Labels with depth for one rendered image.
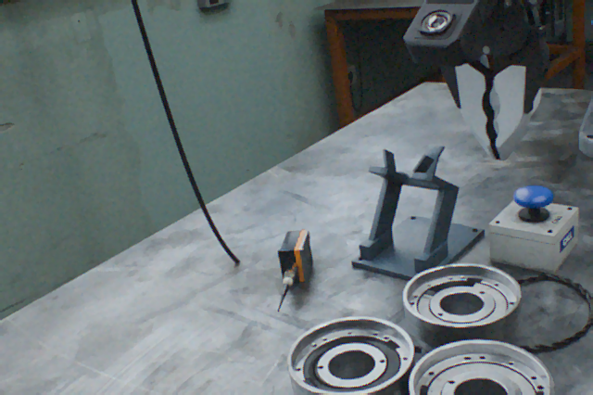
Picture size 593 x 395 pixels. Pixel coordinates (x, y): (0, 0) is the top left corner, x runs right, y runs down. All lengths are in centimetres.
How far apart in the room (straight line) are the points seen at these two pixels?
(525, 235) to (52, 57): 168
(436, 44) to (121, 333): 45
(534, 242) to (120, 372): 43
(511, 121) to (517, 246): 19
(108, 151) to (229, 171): 56
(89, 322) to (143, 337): 8
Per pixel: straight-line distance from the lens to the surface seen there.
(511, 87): 60
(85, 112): 223
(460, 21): 52
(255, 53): 271
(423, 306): 65
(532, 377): 57
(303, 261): 75
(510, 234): 74
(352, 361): 61
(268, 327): 70
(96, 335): 77
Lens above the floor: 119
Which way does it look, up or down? 23 degrees down
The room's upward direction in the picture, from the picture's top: 10 degrees counter-clockwise
